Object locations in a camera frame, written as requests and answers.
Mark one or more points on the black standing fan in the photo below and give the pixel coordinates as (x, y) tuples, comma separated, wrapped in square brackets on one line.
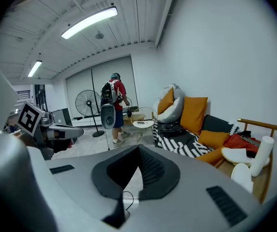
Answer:
[(88, 103)]

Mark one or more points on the red garment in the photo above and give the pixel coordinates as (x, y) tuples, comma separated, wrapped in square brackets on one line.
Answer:
[(237, 141)]

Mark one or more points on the wooden sofa with dark cushions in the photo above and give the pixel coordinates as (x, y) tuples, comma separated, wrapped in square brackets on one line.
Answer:
[(261, 180)]

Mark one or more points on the black white patterned blanket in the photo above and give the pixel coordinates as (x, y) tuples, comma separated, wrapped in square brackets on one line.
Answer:
[(177, 145)]

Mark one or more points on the small dark device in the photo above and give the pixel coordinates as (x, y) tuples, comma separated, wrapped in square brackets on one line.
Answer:
[(140, 123)]

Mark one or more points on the round wooden table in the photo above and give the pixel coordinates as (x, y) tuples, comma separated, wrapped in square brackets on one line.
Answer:
[(134, 117)]

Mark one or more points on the white foam roll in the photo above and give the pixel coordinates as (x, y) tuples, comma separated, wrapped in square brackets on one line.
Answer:
[(261, 155)]

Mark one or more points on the round ceiling detector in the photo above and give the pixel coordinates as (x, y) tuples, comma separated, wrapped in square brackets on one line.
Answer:
[(99, 35)]

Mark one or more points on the grey oval device on stand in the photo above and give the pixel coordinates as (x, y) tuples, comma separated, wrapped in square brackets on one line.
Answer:
[(108, 116)]

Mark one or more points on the large orange cushion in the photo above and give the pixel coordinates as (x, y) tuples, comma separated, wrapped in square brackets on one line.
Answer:
[(193, 115)]

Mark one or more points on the small orange cushion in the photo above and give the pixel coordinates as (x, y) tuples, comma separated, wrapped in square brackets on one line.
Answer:
[(166, 101)]

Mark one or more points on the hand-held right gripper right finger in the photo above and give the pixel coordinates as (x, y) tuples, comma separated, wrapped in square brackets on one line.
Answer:
[(162, 178)]

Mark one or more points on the flat orange cushion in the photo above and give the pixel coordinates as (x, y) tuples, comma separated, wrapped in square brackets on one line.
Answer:
[(213, 138)]

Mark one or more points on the dark computer case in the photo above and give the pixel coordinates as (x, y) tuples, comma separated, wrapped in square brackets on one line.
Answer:
[(61, 117)]

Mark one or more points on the white roller blind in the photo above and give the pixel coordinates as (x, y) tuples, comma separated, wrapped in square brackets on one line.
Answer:
[(102, 86)]

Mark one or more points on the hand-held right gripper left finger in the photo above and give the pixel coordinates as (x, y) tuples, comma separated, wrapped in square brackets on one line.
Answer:
[(102, 178)]

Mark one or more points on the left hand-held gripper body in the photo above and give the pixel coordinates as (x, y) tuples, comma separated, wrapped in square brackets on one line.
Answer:
[(29, 118)]

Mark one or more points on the long ceiling light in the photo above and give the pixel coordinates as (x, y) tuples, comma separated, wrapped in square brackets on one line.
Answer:
[(34, 68), (90, 22)]

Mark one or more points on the white slipper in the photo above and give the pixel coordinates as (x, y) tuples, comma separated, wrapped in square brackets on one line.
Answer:
[(242, 177), (236, 155)]

